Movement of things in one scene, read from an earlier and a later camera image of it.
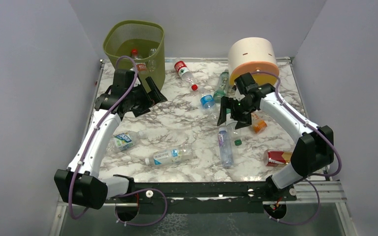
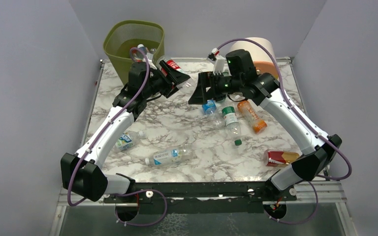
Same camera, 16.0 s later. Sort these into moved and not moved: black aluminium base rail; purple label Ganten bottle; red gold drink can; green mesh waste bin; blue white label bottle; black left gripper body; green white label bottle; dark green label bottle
Moved: black left gripper body; purple label Ganten bottle
Not moved: black aluminium base rail; dark green label bottle; blue white label bottle; red gold drink can; green white label bottle; green mesh waste bin
